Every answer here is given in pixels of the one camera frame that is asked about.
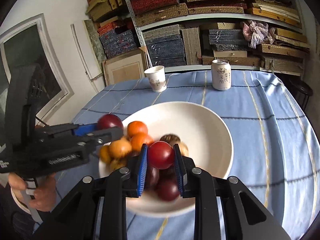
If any dark red plum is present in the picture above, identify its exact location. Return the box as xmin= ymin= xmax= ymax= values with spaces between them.
xmin=97 ymin=114 xmax=123 ymax=129
xmin=155 ymin=179 xmax=180 ymax=202

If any red tomato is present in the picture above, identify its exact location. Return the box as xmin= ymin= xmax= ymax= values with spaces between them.
xmin=148 ymin=141 xmax=174 ymax=170

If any yellow orange round fruit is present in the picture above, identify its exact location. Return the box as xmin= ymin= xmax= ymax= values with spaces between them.
xmin=99 ymin=145 xmax=112 ymax=165

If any dark brown fruit front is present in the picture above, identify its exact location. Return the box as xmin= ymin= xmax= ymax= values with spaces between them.
xmin=160 ymin=134 xmax=181 ymax=146

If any large orange back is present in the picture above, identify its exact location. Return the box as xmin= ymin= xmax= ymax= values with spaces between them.
xmin=127 ymin=121 xmax=148 ymax=137

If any large orange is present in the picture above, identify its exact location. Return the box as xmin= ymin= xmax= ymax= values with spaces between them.
xmin=130 ymin=132 xmax=154 ymax=152
xmin=127 ymin=121 xmax=148 ymax=137

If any large orange front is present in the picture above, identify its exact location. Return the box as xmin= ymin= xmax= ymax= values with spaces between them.
xmin=130 ymin=132 xmax=154 ymax=152

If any person's left hand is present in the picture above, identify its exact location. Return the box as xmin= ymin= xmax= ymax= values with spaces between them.
xmin=8 ymin=173 xmax=56 ymax=212

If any white ceramic plate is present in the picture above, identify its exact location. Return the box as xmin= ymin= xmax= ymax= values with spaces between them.
xmin=98 ymin=101 xmax=235 ymax=217

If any wooden framed board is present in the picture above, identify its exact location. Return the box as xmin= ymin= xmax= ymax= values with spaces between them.
xmin=103 ymin=46 xmax=149 ymax=86

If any white paper cup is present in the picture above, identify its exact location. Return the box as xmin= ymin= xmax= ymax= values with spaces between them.
xmin=144 ymin=66 xmax=167 ymax=93

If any blue checked tablecloth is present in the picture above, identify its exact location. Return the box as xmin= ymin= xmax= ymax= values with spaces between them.
xmin=53 ymin=70 xmax=318 ymax=240

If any white beverage can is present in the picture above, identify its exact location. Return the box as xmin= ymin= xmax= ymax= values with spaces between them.
xmin=211 ymin=59 xmax=231 ymax=90

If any pink crumpled cloth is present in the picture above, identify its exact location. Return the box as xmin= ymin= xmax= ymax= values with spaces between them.
xmin=240 ymin=20 xmax=276 ymax=49

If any white metal shelf unit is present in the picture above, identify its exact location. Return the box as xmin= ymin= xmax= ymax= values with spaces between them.
xmin=125 ymin=0 xmax=306 ymax=74

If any window with white frame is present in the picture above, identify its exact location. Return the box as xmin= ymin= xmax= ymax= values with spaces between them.
xmin=1 ymin=14 xmax=74 ymax=144

